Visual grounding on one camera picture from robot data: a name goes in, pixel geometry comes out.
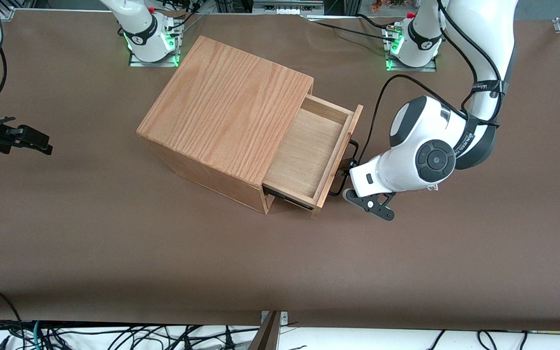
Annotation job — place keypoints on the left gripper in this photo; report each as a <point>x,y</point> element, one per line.
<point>345,163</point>

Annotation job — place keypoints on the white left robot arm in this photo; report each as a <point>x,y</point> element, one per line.
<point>421,136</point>

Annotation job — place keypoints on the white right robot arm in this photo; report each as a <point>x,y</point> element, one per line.
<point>144,29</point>

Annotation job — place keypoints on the wooden drawer cabinet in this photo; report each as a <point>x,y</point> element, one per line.
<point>221,97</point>

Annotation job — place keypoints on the grey metal equipment box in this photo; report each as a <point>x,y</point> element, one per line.
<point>287,6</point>

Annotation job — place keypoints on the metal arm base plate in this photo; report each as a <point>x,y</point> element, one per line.
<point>153,63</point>
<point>413,68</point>

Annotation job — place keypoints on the small metal bracket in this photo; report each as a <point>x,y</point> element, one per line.
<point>284,317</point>

